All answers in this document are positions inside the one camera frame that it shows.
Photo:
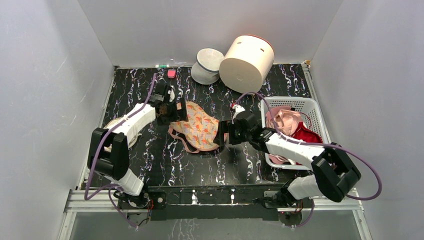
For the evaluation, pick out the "white plastic basket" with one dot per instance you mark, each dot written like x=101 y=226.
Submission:
x=311 y=116

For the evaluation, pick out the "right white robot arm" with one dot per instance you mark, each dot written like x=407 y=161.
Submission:
x=334 y=173

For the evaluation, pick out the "small green white object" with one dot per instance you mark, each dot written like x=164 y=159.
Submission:
x=162 y=66

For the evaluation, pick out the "pink bra in basket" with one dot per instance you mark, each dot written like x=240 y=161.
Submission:
x=286 y=119

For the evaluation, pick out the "cream cylindrical hamper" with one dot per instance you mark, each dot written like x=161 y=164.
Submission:
x=246 y=64

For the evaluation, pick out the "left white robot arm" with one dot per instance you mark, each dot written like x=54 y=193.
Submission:
x=109 y=146

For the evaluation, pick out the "small pink object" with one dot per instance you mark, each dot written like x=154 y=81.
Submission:
x=171 y=73

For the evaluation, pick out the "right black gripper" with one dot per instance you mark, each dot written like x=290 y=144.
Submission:
x=226 y=135

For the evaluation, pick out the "red garment in basket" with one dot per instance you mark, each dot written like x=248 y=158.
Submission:
x=306 y=135

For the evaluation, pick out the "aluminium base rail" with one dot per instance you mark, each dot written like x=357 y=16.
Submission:
x=205 y=212

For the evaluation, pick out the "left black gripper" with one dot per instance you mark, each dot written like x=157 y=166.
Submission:
x=179 y=115

